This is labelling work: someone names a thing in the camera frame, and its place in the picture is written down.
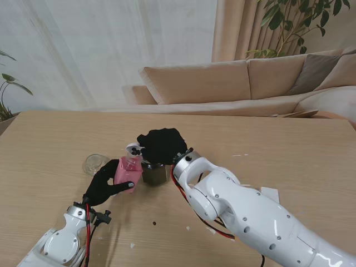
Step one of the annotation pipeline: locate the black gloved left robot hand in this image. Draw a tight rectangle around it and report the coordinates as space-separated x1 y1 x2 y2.
82 159 135 207

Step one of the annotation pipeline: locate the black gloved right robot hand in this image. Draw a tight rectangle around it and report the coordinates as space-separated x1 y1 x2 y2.
136 127 189 165

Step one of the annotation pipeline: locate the clear glass jar lid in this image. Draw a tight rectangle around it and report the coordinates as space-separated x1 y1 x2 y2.
82 154 110 176

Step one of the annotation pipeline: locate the white plastic spoon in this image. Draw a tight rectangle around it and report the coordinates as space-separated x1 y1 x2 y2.
126 142 144 156

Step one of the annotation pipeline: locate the pink square coffee jar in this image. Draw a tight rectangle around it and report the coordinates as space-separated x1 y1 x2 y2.
113 154 144 195

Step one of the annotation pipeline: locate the white square jar lid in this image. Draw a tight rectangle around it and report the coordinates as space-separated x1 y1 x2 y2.
260 186 280 202

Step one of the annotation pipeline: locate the glass jar of coffee beans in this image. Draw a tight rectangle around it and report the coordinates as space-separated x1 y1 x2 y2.
141 160 171 186

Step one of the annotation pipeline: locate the beige fabric sofa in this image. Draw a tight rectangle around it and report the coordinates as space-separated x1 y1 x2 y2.
122 48 356 123

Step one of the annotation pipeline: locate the beige planter box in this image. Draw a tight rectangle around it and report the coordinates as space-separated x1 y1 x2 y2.
0 112 19 137

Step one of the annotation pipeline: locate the sheer white curtain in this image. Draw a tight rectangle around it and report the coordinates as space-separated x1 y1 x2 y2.
0 0 219 112

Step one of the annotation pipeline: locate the beige pleated curtain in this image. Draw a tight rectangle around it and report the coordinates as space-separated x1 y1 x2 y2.
211 0 356 62

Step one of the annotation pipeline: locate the flat wooden tray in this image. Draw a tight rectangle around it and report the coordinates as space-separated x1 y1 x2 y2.
268 110 319 119

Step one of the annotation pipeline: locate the small green houseplant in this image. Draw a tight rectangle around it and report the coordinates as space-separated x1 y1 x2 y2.
0 50 34 122

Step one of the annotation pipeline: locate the grey sofa cushion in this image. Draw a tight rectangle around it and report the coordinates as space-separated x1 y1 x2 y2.
286 53 344 96

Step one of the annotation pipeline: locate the white throw blanket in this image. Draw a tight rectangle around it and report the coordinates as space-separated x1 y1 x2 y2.
294 85 356 123

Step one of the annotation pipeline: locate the tall leafy green plant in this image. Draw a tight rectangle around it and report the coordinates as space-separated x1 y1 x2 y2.
244 0 352 60

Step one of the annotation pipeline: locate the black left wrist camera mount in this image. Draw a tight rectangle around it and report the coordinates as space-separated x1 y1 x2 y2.
93 210 112 225

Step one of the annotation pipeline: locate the red left arm cable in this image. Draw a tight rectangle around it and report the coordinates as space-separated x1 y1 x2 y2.
84 204 93 267

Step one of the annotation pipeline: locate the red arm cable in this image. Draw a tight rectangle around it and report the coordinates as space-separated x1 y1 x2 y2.
84 204 93 267
171 174 237 240

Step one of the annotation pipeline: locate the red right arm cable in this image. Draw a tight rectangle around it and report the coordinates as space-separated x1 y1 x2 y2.
171 174 237 240

